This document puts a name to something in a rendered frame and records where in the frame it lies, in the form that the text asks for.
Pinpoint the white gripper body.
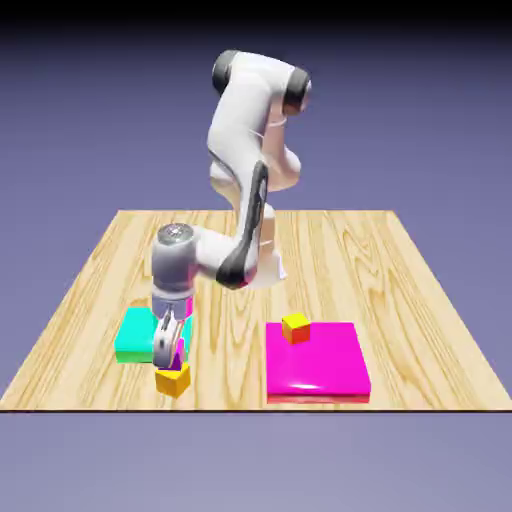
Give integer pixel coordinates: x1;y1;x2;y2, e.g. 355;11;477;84
152;308;187;369

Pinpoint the small purple cube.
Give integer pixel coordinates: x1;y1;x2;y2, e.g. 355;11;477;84
169;338;188;372

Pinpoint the small orange cube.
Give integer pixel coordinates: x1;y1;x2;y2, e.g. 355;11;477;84
154;361;192;400

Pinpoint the small yellow cube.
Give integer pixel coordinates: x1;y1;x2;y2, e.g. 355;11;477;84
281;312;312;346

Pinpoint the large teal box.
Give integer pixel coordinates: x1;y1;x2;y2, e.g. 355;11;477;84
114;306;194;365

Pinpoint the large magenta box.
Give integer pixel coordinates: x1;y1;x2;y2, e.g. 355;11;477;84
265;321;372;405

